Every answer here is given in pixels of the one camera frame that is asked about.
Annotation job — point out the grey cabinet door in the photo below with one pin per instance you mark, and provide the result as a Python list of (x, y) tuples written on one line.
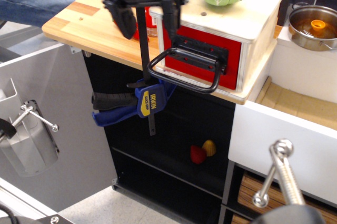
[(58, 156)]

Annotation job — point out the wicker basket drawer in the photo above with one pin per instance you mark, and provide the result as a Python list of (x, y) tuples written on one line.
[(251, 183)]

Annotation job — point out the wooden butcher block board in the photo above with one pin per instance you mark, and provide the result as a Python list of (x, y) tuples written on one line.
[(88, 25)]

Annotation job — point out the yellow toy lemon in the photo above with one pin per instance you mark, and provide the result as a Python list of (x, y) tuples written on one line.
[(209, 147)]

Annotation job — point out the red toy strawberry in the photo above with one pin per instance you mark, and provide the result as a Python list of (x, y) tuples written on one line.
[(197, 154)]

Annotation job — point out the stainless steel pot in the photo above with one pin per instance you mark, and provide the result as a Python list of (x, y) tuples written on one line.
[(302, 34)]

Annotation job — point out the white toy sink counter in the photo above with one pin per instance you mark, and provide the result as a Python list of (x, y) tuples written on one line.
[(256, 127)]

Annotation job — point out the plywood drawer box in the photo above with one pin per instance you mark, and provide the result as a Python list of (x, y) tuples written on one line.
[(220, 50)]

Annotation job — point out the black metal drawer handle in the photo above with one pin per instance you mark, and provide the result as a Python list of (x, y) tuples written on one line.
[(195, 53)]

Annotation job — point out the orange toy in pot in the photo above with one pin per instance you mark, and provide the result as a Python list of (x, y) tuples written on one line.
[(318, 25)]

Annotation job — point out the red front wooden drawer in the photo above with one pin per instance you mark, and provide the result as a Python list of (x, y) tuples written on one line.
[(229, 78)]

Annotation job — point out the black shelf cabinet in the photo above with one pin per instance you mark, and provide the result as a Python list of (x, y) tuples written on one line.
[(158, 169)]

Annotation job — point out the blue Irwin bar clamp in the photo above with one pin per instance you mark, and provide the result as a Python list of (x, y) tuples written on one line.
[(150, 94)]

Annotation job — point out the red toy chili pepper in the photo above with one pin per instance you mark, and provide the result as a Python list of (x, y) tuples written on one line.
[(136, 35)]

